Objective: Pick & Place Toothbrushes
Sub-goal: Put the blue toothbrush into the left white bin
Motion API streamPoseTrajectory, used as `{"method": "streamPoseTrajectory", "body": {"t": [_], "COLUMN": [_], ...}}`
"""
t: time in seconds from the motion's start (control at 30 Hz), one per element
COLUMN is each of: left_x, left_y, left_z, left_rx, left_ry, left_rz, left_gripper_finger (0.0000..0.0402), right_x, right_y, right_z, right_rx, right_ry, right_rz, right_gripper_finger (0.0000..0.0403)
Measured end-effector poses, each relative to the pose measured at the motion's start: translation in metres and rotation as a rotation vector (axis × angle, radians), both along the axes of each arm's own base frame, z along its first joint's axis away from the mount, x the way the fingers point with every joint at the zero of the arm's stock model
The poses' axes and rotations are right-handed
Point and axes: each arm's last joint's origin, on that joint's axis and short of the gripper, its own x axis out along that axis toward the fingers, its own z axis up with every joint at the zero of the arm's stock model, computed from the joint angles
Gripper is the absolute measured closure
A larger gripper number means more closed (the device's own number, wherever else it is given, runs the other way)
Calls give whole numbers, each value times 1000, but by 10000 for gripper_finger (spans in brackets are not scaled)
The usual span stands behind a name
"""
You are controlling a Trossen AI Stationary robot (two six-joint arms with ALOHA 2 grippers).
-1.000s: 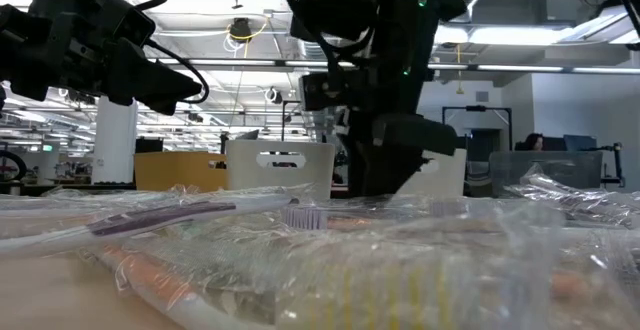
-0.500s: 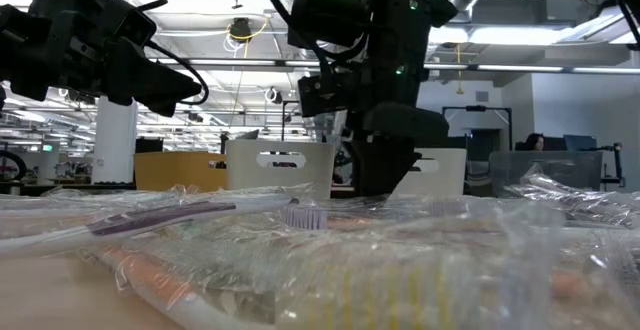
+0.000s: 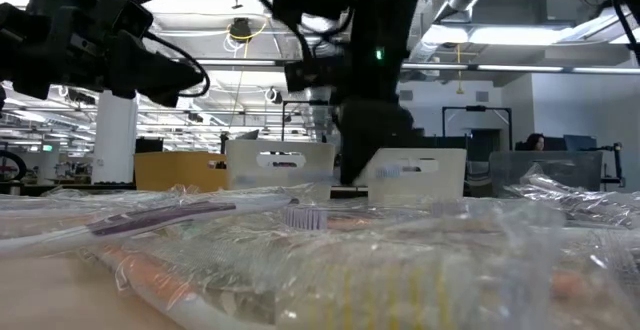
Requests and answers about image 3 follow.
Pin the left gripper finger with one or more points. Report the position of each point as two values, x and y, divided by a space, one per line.
170 97
150 70

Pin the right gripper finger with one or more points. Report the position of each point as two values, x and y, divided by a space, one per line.
352 162

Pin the yellow plastic bin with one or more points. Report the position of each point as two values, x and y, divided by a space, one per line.
175 172

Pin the white plastic bin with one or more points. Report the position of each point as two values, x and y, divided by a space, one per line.
440 180
240 165

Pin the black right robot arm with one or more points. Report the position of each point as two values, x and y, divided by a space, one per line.
385 20

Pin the black background box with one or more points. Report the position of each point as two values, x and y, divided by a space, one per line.
149 145

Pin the white pillar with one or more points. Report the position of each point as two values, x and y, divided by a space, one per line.
115 140

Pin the green exit sign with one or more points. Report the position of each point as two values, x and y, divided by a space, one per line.
47 148

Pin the person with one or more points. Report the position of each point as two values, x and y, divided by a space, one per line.
535 142

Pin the grey translucent plastic bin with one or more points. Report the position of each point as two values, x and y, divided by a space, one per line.
550 170

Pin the background computer monitor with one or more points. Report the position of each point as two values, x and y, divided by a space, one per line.
580 142

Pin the black articulated stand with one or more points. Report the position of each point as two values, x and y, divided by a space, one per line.
618 165

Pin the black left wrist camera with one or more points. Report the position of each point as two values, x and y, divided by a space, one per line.
85 0

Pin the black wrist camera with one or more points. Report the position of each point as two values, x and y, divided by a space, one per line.
85 0
310 77

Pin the black background frame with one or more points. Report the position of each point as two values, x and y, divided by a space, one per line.
305 102
477 108

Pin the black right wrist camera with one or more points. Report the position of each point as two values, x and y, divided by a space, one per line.
310 77

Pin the black ceiling-hung camera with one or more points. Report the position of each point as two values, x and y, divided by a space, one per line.
241 29

